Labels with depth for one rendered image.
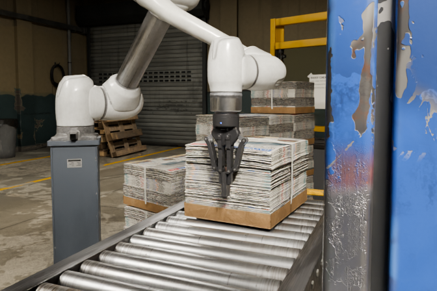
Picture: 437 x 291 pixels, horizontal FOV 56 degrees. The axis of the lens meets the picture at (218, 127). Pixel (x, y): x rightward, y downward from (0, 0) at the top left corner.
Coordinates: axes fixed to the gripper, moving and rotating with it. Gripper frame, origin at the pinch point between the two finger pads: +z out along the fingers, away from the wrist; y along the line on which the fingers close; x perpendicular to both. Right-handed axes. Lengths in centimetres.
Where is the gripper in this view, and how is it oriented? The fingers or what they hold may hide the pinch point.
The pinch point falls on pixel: (225, 184)
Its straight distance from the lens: 119.1
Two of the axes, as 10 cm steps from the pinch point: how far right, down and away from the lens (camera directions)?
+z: 0.0, 10.0, 0.7
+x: -3.8, 0.7, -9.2
